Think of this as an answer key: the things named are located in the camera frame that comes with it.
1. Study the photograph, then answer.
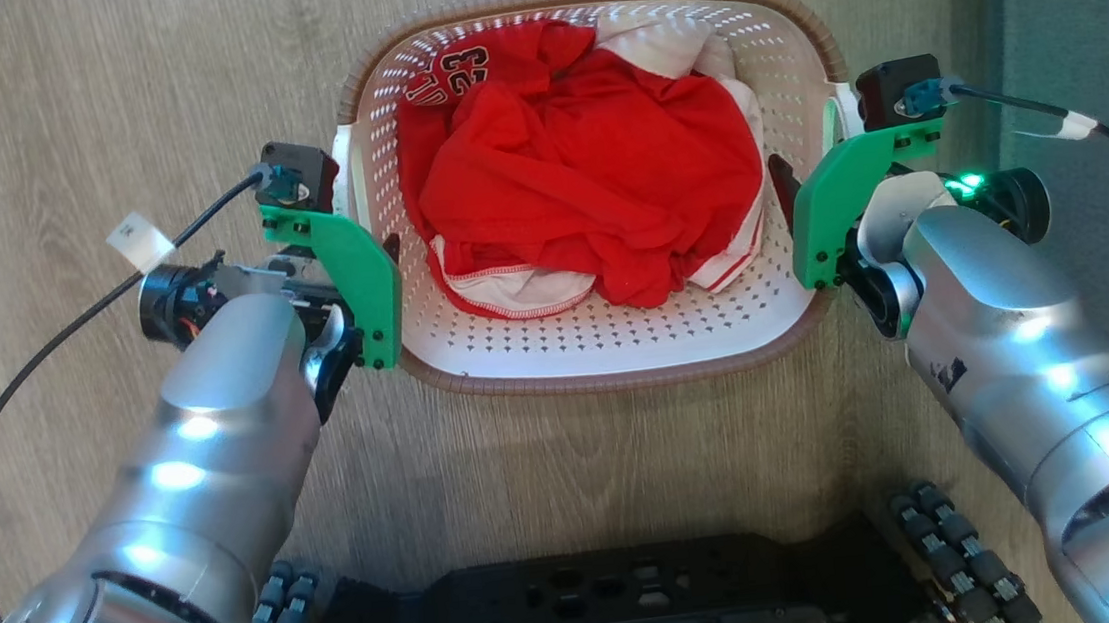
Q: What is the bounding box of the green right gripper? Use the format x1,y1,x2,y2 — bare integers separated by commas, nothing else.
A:
765,117,960,294

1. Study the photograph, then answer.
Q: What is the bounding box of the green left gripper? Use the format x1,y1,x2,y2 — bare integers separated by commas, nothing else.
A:
258,192,412,380

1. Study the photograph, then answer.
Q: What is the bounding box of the white perforated laundry basket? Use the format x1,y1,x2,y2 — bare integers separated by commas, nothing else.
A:
326,0,878,413

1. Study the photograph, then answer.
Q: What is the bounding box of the red basketball jersey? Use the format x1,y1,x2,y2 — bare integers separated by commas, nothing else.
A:
386,1,777,331

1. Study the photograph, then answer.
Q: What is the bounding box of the white tape cable label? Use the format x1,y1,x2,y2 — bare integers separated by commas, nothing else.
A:
103,208,180,278

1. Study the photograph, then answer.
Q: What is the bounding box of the white cable sleeve label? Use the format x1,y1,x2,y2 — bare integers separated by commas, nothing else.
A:
1012,107,1102,148

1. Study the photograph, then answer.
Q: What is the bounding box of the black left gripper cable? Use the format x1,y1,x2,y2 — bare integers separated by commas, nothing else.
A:
0,170,304,623

